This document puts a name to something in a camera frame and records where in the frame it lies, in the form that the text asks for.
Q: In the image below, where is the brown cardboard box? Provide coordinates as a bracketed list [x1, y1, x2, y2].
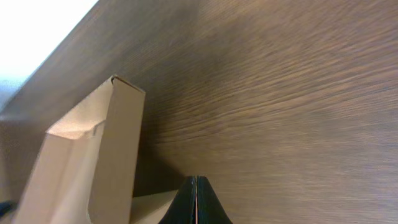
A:
[11, 76, 176, 224]

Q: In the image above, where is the black right gripper moving right finger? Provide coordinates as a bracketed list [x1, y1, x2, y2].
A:
[197, 176, 233, 224]

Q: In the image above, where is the black right gripper fixed left finger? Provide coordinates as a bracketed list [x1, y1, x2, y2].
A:
[159, 176, 197, 224]

